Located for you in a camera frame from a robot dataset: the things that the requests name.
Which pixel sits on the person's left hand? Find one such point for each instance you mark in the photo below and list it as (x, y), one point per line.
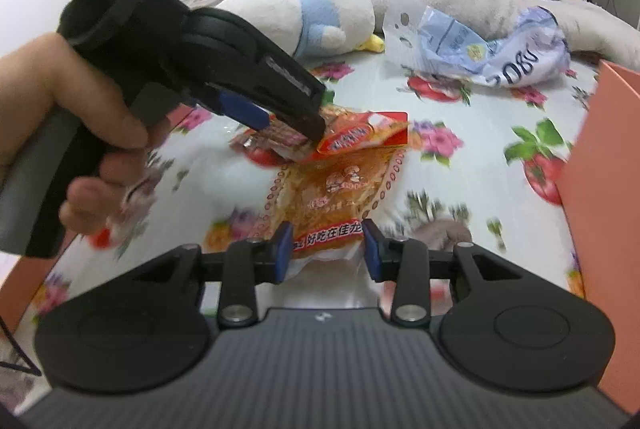
(50, 74)

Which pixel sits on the floral plastic tablecloth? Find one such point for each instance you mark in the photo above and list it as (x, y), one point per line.
(475, 189)

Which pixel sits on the deep pink box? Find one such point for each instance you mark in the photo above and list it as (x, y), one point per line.
(605, 209)

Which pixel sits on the large orange snack packet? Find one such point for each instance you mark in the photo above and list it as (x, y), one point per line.
(335, 189)

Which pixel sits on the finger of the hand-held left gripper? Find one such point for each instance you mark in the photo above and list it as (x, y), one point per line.
(245, 109)
(295, 94)

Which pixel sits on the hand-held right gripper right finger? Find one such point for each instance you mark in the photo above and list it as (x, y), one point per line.
(372, 251)

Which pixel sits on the crumpled blue and white bag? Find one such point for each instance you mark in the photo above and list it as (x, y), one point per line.
(465, 44)

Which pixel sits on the red and white snack packet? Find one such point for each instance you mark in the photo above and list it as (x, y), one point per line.
(360, 136)

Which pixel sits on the white and blue plush penguin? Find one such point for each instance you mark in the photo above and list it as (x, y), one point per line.
(280, 14)

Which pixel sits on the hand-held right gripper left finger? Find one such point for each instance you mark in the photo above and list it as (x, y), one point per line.
(282, 254)

